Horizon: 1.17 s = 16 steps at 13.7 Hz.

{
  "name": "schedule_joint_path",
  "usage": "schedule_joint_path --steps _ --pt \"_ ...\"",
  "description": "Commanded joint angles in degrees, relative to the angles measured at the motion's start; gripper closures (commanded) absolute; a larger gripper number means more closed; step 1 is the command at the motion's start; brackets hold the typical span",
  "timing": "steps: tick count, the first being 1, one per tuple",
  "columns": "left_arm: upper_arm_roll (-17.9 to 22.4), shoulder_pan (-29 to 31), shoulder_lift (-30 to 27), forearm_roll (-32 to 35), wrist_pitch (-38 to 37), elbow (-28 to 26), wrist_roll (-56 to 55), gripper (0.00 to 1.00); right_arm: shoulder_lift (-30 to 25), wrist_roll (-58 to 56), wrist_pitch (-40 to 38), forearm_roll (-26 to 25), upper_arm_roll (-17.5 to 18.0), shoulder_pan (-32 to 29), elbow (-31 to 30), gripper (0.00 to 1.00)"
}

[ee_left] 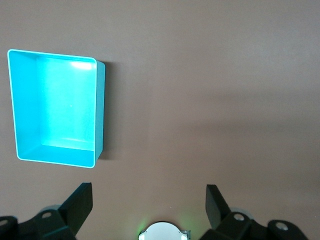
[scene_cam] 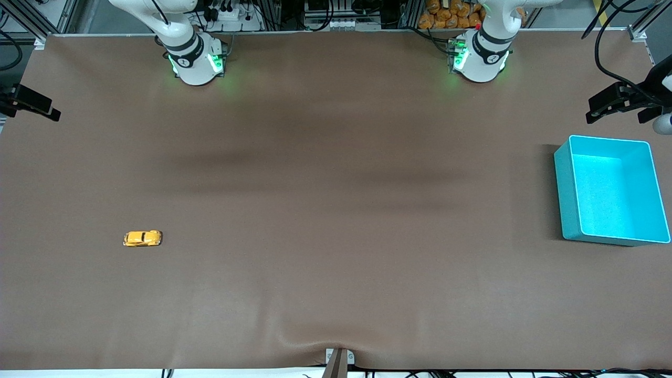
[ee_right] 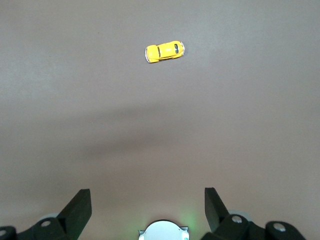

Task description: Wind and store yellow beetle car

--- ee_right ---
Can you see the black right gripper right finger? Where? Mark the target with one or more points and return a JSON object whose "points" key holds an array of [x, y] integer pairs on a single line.
{"points": [[217, 217]]}

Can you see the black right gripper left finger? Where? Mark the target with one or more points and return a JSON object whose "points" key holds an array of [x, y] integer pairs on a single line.
{"points": [[72, 217]]}

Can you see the yellow beetle toy car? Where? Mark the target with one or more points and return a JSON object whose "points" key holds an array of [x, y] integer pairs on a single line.
{"points": [[163, 51]]}

